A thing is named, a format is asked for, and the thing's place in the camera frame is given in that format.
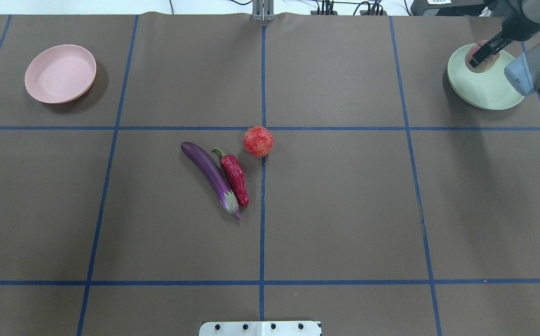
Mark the light green plate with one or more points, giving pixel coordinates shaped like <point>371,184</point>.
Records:
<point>489,90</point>

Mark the aluminium frame post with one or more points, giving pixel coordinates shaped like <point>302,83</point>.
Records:
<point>263,10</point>

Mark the red round fruit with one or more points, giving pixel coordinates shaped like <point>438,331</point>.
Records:
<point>258,141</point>

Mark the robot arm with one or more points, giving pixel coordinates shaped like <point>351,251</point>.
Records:
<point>520,22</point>

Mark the pink plate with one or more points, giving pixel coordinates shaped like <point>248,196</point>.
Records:
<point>60,74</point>

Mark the white camera stand base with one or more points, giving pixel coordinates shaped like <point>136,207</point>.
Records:
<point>261,328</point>

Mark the black device box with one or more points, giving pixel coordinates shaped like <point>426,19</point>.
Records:
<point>449,8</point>

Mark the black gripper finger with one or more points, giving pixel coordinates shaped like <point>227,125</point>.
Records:
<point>492,47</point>

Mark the purple eggplant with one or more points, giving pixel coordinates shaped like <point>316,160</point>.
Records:
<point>215,177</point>

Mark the peach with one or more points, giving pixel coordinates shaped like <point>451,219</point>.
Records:
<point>483,66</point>

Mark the red chili pepper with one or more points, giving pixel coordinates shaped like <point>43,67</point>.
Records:
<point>235,174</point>

